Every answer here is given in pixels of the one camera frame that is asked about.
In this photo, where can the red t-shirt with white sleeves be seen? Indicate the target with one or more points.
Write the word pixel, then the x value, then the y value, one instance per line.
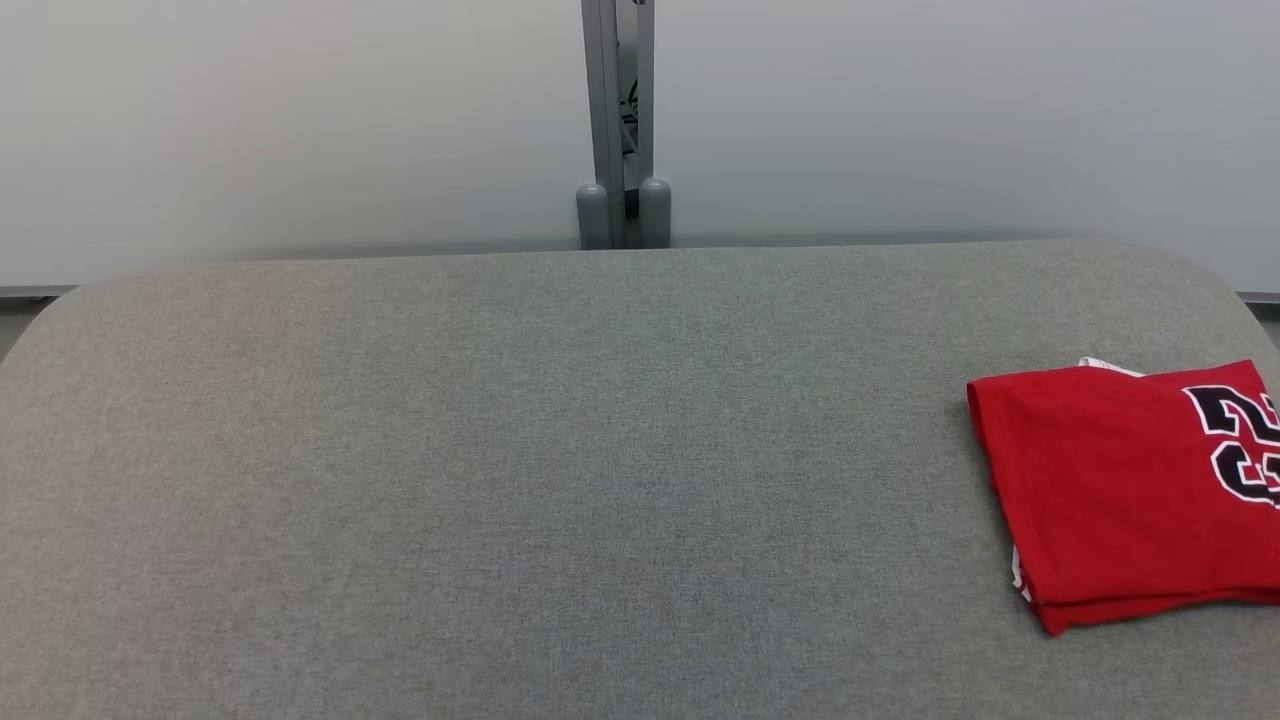
pixel 1110 480

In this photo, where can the grey cylindrical post foot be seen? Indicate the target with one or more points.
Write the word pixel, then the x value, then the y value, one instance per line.
pixel 593 218
pixel 655 212

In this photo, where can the grey metal partition post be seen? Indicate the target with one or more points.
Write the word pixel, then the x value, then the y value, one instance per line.
pixel 608 100

